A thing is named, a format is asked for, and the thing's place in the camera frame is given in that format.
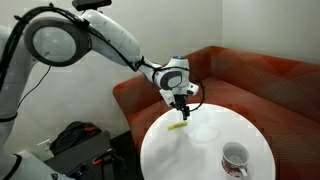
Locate black overhead camera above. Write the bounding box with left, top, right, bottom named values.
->
left=71, top=0, right=113, bottom=12

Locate thin black hanging cable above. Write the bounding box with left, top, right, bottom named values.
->
left=16, top=64, right=53, bottom=109

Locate orange patterned sofa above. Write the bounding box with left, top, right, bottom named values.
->
left=112, top=45, right=320, bottom=180

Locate red and white mug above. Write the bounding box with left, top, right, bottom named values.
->
left=221, top=141, right=250, bottom=178

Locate black bag with orange trim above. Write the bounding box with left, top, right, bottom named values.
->
left=49, top=120, right=103, bottom=156

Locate black clamp with orange handle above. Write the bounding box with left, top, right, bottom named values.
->
left=91, top=148, right=118, bottom=168

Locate yellow-green highlighter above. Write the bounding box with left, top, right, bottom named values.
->
left=167, top=121, right=188, bottom=132

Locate white wall outlet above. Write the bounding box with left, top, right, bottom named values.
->
left=35, top=139, right=52, bottom=153

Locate black cable along robot arm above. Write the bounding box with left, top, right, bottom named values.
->
left=0, top=3, right=207, bottom=113

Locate black equipment case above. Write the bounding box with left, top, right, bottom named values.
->
left=44, top=130, right=113, bottom=180

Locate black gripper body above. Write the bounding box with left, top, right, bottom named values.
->
left=173, top=94, right=190, bottom=111

